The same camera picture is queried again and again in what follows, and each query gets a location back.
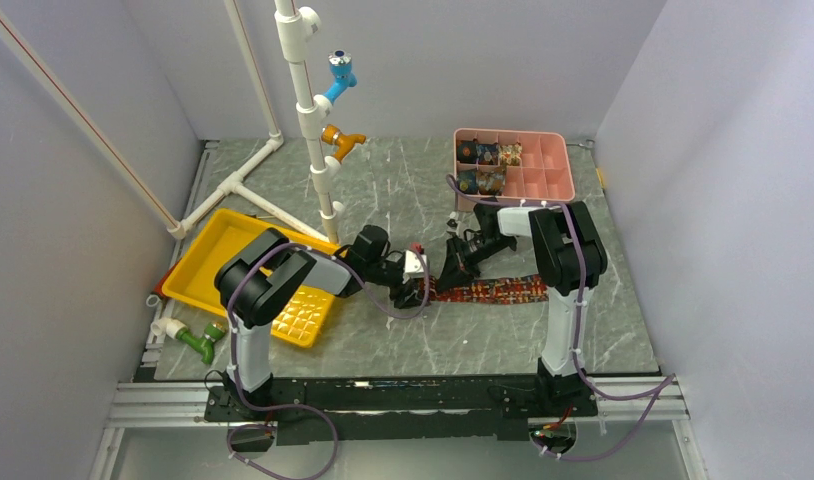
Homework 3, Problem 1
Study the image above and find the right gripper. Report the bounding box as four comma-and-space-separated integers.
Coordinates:
437, 234, 513, 293

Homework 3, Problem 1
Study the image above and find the multicolour patterned necktie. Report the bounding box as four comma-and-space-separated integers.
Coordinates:
430, 274, 549, 305

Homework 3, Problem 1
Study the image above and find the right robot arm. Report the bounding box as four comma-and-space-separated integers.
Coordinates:
436, 201, 608, 415

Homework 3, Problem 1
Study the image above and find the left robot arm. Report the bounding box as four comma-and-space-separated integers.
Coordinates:
214, 225, 430, 420

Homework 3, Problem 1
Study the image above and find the blue dotted rolled tie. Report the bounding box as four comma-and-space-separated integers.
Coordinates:
455, 169, 479, 195

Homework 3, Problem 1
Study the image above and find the brown patterned rolled tie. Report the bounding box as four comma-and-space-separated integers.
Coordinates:
476, 166, 507, 196

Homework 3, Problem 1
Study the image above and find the yellow plastic tray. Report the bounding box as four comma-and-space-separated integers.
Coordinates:
161, 209, 335, 348

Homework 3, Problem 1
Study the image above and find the dark rolled tie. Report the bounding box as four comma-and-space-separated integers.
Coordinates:
456, 141, 479, 164

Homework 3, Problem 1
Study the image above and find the gold floral rolled tie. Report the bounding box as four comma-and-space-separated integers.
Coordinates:
498, 142, 523, 166

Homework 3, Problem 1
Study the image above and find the pink divided organizer box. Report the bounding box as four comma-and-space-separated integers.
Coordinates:
453, 128, 575, 212

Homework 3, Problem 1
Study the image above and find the orange plastic faucet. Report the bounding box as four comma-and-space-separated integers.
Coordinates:
321, 124, 367, 163

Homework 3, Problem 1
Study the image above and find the green plastic faucet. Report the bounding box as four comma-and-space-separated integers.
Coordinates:
174, 322, 228, 365

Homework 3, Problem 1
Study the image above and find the white pipe with red stripe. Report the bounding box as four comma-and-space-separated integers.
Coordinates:
0, 9, 187, 240

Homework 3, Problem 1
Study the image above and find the blue plastic faucet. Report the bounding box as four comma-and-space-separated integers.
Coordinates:
324, 50, 358, 104

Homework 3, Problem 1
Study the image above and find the white PVC pipe stand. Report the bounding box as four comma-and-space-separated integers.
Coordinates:
180, 1, 345, 244

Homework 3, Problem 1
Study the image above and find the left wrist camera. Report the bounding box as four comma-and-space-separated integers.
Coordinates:
403, 249, 428, 280

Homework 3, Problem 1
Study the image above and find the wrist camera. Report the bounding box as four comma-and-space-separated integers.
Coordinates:
446, 211, 460, 236
403, 249, 428, 280

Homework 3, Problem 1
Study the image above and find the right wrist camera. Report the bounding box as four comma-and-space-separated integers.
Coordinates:
446, 211, 460, 236

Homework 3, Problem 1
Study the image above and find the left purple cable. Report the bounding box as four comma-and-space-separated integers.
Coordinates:
224, 241, 432, 480

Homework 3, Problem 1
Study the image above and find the purple cable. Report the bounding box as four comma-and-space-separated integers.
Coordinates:
224, 241, 432, 480
445, 173, 677, 464

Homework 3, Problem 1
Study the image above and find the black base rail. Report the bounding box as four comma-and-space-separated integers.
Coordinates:
204, 373, 597, 446

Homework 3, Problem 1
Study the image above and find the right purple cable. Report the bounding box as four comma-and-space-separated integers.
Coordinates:
445, 173, 677, 464

